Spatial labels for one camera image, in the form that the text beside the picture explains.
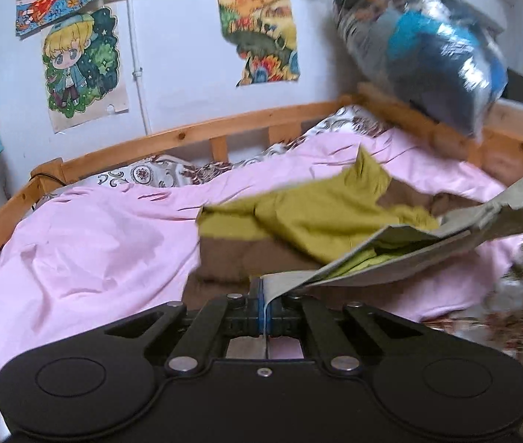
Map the beige olive brown hooded jacket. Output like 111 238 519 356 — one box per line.
182 150 520 317

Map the plastic bag of clothes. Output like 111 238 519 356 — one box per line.
332 0 508 139

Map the pink bed sheet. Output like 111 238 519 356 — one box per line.
0 129 523 369

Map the floral satin pillow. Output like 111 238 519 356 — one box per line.
260 104 390 158

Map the landscape painting poster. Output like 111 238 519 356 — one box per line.
218 0 300 86

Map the blond anime boy poster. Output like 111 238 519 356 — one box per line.
42 6 128 133

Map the white wall pipe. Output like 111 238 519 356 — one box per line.
126 0 152 136

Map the wooden bed frame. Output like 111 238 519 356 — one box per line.
0 83 523 249

